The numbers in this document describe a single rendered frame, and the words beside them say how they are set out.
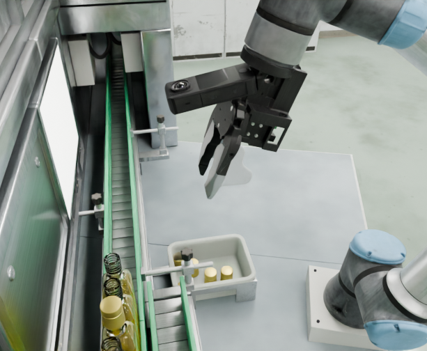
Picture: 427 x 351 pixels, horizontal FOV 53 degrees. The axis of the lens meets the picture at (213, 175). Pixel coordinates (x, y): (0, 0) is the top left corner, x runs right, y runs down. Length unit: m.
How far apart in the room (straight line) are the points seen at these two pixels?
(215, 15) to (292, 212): 3.27
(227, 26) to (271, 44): 4.06
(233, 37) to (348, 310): 3.81
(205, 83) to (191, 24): 3.97
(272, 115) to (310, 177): 1.11
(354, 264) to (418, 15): 0.62
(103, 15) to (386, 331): 1.25
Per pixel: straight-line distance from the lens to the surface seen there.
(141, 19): 1.57
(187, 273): 1.02
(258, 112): 0.55
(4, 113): 0.77
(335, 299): 1.13
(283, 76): 0.54
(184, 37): 4.54
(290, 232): 1.42
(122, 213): 1.29
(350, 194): 1.61
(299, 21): 0.52
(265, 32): 0.52
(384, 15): 0.55
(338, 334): 1.15
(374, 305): 0.95
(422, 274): 0.89
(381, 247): 1.02
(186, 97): 0.53
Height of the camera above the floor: 1.72
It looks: 37 degrees down
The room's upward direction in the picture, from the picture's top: straight up
